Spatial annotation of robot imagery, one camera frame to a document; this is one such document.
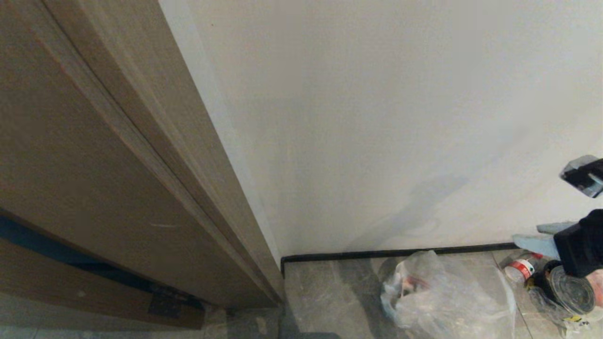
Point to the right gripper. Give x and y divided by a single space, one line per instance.
582 245

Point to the clear plastic trash bag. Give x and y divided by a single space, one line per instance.
447 301

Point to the red and white can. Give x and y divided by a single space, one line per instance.
519 270

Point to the black round plastic container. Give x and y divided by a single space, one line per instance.
572 293

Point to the black baseboard strip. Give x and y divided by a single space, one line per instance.
377 254

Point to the brown wooden cabinet door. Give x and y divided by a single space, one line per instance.
94 141

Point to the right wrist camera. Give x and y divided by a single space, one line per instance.
584 176

